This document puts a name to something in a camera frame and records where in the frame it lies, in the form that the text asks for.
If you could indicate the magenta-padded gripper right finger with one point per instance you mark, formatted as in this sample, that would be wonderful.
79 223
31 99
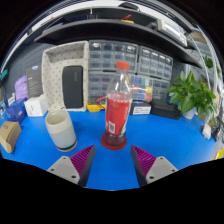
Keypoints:
160 168

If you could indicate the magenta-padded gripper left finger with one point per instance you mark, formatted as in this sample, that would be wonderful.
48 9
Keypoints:
63 168

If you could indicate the clear red-capped drink bottle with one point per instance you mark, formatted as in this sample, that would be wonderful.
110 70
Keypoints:
117 113

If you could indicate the white ceramic mug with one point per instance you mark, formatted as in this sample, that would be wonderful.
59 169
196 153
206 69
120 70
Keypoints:
61 133

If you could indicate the black pouch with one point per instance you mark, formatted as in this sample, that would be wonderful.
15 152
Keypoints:
165 110

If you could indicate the black box with white label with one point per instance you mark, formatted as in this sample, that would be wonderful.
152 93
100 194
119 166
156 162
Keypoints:
140 108

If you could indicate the brown cardboard box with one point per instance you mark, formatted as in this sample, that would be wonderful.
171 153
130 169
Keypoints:
9 135

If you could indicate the small white box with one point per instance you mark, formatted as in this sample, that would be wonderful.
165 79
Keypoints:
36 106

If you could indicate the yellow multimeter with red leads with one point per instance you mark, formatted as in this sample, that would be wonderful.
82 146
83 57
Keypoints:
95 107

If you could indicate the potted green plant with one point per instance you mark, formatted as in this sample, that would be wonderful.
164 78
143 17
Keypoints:
191 95

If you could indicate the clear organizer with coloured parts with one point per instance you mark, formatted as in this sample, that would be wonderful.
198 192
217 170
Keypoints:
143 88

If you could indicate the black zippered case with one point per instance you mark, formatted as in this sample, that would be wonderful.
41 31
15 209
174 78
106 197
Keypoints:
72 86

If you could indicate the dark grey flat box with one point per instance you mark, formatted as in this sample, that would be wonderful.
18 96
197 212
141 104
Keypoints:
34 81

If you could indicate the white dotted tray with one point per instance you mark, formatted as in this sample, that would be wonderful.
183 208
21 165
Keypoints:
53 76

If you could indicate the grey small-parts drawer cabinet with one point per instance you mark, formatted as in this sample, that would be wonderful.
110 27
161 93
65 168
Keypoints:
151 63

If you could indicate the dark overhead shelf unit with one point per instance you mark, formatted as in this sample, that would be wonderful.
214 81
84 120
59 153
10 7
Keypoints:
110 31

